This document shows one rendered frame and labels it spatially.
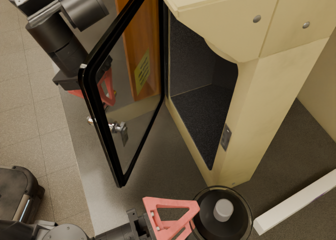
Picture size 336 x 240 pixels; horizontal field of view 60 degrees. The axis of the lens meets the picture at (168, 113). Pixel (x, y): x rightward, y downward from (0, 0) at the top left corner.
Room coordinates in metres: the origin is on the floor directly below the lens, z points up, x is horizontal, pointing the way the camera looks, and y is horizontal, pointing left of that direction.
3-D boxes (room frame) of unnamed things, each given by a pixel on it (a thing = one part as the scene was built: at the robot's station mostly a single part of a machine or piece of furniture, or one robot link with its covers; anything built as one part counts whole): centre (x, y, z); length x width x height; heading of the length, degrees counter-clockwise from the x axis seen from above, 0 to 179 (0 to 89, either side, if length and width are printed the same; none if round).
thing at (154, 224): (0.12, 0.00, 1.23); 0.09 x 0.07 x 0.07; 112
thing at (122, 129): (0.30, 0.09, 1.18); 0.02 x 0.02 x 0.06; 70
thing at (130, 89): (0.41, 0.07, 1.19); 0.30 x 0.01 x 0.40; 160
